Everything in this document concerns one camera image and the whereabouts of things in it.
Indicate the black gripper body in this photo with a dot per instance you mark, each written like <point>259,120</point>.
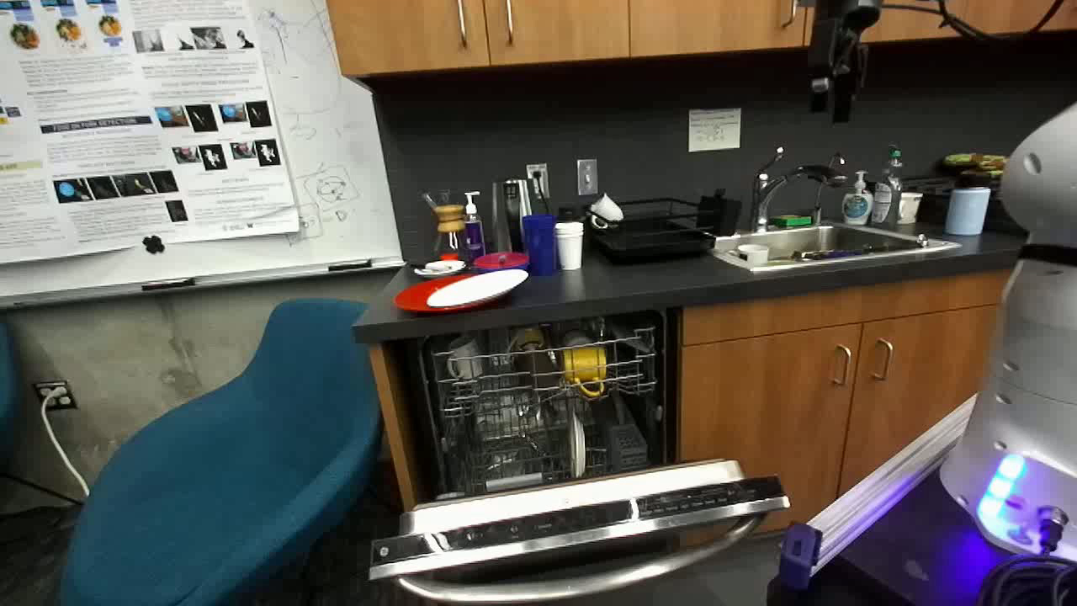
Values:
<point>843,34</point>

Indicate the white plate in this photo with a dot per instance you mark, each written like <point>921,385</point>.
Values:
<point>477,286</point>
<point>576,446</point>

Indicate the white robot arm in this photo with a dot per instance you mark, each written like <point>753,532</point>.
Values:
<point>1027,338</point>

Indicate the grey power outlet plate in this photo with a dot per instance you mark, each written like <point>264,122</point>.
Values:
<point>537,178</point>

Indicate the red plate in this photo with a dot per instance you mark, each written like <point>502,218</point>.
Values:
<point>409,297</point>

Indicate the clear dish soap bottle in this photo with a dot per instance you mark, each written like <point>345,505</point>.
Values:
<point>885,198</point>

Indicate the white soap pump bottle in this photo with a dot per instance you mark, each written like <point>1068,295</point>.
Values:
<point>857,206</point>

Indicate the chrome faucet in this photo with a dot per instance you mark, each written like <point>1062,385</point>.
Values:
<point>776,189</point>

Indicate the small white cup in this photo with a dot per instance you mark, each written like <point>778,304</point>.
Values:
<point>911,206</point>

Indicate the green sponge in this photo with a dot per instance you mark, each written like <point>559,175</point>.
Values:
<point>793,220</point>

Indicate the yellow green bundle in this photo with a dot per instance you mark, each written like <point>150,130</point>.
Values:
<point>974,166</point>

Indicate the steel sink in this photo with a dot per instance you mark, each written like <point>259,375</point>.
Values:
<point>828,250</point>

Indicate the black box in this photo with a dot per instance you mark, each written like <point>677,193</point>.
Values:
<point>717,214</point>

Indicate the light blue cup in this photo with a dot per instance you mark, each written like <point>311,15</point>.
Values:
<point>969,209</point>

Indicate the black dish rack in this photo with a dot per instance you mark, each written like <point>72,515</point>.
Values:
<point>650,241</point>

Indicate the white ceramic mug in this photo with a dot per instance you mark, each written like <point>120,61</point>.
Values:
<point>464,361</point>
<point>608,209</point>

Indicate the white paper cup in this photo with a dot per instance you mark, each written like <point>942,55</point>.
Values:
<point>570,246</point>

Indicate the wooden base cabinets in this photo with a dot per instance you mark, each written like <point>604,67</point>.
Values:
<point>776,405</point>

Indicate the blue tumbler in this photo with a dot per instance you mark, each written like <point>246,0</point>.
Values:
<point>539,246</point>

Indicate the steel electric kettle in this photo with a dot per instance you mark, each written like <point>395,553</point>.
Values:
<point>513,214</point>

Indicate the purple bowl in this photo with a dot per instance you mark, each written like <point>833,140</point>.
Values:
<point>498,261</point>

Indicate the yellow cup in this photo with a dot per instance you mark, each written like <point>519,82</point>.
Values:
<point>584,369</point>

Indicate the purple soap pump bottle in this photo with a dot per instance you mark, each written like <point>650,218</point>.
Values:
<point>474,233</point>

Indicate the glass carafe wooden collar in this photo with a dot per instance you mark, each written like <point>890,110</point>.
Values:
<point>449,224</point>

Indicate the small white saucer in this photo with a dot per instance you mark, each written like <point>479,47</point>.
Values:
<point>438,266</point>

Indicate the whiteboard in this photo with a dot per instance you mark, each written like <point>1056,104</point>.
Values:
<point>348,136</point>

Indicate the steel dishwasher door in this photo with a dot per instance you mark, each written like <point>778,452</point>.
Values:
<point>584,515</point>

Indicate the black marker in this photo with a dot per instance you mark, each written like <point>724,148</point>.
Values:
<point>353,266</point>
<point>170,285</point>

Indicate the wooden cabinet side panel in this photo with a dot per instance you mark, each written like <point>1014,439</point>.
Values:
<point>395,425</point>

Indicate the black magnet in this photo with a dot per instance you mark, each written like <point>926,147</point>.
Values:
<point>154,242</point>

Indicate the white research poster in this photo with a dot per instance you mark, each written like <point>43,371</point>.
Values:
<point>136,136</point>

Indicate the teal chair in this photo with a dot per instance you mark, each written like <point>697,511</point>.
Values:
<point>5,383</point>
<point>222,484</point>

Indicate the white paper wall note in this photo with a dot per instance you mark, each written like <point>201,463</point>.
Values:
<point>714,130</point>

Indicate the grey light switch plate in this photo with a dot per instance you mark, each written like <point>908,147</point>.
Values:
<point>587,175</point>

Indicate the wooden wall cabinets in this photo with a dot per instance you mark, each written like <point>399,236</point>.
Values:
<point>559,28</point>

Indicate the aluminium frame rail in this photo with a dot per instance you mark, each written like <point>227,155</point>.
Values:
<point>885,493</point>

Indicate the blue rail end cap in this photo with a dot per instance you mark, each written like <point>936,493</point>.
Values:
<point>799,555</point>

